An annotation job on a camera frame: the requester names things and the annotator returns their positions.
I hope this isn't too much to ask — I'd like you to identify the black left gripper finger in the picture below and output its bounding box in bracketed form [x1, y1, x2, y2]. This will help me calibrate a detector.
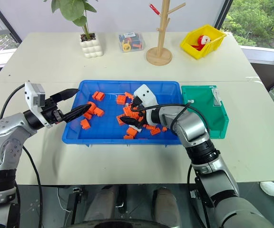
[63, 104, 91, 124]
[49, 88, 80, 103]

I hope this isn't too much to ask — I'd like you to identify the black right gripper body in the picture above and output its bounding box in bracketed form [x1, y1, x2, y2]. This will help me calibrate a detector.
[139, 109, 153, 126]

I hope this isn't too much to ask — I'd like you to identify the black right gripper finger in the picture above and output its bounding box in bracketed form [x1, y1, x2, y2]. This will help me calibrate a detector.
[120, 116, 144, 127]

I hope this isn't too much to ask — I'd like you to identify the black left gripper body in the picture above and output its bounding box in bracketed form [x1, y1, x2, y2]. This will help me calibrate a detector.
[42, 94, 66, 125]

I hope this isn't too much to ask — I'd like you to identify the blue plastic bin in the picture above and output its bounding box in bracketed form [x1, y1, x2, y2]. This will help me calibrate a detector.
[62, 80, 184, 146]

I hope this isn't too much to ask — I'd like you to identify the green plastic bin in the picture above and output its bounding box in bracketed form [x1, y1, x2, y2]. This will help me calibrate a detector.
[181, 85, 230, 140]

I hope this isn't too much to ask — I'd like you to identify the yellow plastic bin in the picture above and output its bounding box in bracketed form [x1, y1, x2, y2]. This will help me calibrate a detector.
[180, 24, 227, 60]

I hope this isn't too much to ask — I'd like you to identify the white bubble plant pot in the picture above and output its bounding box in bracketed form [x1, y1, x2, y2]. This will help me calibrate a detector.
[80, 32, 104, 58]

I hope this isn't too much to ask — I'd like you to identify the wooden branch rack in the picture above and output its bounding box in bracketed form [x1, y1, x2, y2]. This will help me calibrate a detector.
[146, 0, 186, 66]

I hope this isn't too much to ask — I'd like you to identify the clear box of small parts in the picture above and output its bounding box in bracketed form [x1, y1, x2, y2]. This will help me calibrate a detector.
[118, 32, 145, 54]

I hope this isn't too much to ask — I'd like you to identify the green leafy plant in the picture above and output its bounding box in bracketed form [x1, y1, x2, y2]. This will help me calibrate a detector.
[43, 0, 98, 40]

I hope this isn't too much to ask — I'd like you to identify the red and white toy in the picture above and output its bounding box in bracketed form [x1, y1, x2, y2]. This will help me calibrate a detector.
[191, 34, 212, 51]

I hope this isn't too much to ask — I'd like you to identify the red tag on rack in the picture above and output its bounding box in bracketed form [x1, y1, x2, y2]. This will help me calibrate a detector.
[148, 3, 161, 16]

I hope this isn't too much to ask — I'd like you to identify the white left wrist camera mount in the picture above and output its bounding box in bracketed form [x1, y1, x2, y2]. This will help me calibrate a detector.
[24, 81, 54, 129]

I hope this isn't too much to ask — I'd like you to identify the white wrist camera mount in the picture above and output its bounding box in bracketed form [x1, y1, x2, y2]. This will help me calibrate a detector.
[133, 84, 159, 110]
[24, 81, 54, 129]

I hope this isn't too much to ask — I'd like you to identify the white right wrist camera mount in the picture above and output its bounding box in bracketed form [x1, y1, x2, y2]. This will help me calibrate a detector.
[133, 84, 159, 110]

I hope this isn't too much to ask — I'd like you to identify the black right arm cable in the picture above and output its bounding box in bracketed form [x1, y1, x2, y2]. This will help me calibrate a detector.
[130, 96, 211, 228]

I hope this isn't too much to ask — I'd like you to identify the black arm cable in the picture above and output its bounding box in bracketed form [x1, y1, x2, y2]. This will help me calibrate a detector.
[130, 96, 211, 228]
[0, 83, 44, 228]

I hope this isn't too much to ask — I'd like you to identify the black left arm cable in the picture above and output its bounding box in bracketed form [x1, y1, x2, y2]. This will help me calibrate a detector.
[0, 83, 44, 228]

